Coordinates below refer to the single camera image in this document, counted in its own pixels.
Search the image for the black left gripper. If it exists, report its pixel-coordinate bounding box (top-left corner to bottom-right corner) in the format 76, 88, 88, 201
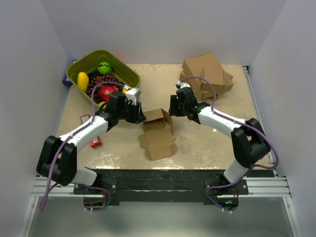
117, 100, 146, 124

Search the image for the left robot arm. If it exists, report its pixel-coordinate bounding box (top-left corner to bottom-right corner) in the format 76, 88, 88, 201
36, 88, 146, 194

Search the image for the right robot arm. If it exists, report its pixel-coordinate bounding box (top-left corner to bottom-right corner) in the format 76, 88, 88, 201
169, 86, 271, 194

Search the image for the blue box behind basket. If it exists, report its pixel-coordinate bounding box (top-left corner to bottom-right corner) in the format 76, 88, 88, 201
62, 74, 72, 87

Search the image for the red dragon fruit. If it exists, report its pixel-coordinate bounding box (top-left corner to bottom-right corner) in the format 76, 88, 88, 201
99, 86, 118, 102

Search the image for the red snack packet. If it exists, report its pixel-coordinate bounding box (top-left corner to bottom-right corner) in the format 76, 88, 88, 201
80, 114, 102, 149

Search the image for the dark purple grape bunch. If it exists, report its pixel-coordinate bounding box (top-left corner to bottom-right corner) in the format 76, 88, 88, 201
86, 70, 124, 104

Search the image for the green apple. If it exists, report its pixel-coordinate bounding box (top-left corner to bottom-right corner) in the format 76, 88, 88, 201
97, 61, 112, 75

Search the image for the yellow mango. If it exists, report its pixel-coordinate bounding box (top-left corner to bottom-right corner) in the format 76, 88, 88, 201
77, 72, 89, 93

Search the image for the green plastic basket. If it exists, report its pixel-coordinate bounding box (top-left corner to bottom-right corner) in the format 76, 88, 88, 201
66, 50, 141, 107

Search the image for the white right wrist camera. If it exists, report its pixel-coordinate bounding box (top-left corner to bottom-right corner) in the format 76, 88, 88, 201
176, 81, 191, 89

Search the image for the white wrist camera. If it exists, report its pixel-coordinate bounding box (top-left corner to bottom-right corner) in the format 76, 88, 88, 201
176, 81, 191, 89
124, 87, 141, 105

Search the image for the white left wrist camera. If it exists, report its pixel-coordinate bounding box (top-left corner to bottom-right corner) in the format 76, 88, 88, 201
124, 87, 141, 105

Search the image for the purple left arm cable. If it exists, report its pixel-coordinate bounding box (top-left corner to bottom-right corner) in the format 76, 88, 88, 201
38, 81, 128, 213

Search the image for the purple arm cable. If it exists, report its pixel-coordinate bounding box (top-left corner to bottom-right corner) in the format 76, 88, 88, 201
180, 77, 279, 213
38, 81, 128, 213

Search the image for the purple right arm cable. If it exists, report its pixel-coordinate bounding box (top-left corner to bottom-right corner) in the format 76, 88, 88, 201
180, 77, 279, 213

